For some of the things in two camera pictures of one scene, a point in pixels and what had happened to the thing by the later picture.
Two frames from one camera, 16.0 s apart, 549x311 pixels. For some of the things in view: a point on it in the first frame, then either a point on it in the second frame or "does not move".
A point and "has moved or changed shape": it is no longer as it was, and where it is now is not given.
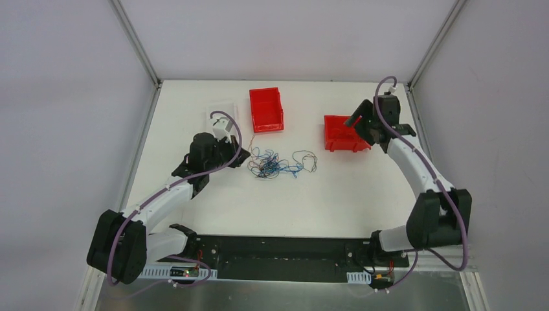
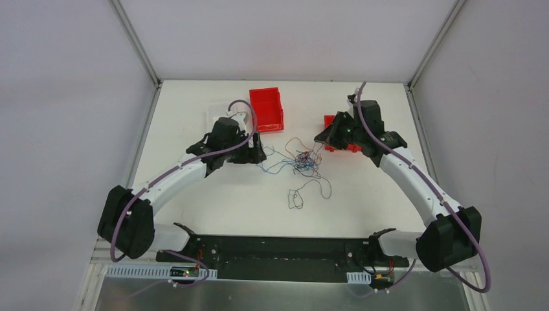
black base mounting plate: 285,258 does not move
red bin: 267,112 does not move
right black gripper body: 362,121 -> 333,133
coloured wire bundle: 267,164 has moved or changed shape
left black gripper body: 236,155 -> 249,152
